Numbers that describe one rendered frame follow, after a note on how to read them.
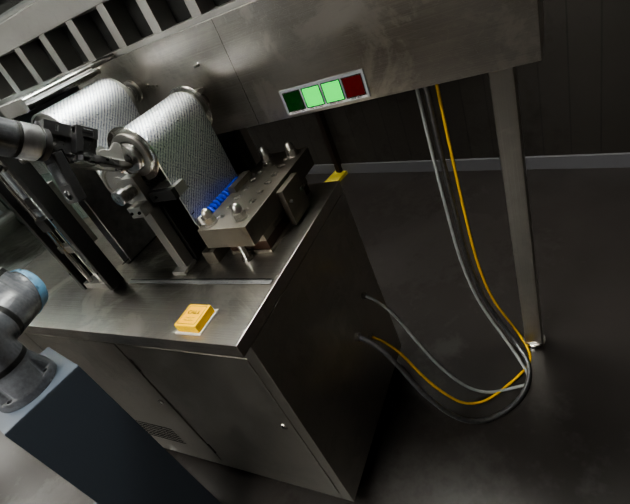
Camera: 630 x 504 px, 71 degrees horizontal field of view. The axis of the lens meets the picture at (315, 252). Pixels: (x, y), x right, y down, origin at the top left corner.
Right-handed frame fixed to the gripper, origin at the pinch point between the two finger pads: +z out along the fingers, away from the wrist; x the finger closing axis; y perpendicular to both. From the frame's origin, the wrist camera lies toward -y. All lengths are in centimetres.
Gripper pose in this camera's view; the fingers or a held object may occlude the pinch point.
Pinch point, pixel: (122, 169)
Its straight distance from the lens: 120.6
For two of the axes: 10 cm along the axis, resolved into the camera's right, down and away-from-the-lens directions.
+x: -8.6, 0.3, 5.1
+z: 5.1, 0.0, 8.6
